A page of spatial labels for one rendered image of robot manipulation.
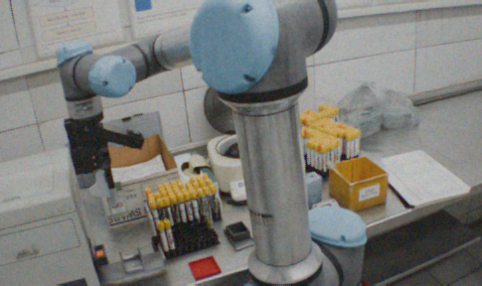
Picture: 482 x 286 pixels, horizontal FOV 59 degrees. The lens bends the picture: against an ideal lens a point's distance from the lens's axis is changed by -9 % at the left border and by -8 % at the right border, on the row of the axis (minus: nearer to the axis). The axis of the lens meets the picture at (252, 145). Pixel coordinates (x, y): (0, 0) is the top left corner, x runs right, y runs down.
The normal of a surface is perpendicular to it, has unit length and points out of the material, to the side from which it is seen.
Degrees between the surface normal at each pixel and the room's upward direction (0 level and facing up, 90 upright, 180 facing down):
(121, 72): 90
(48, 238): 90
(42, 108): 90
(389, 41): 90
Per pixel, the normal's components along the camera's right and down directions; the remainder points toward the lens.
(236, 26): -0.64, 0.29
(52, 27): 0.40, 0.41
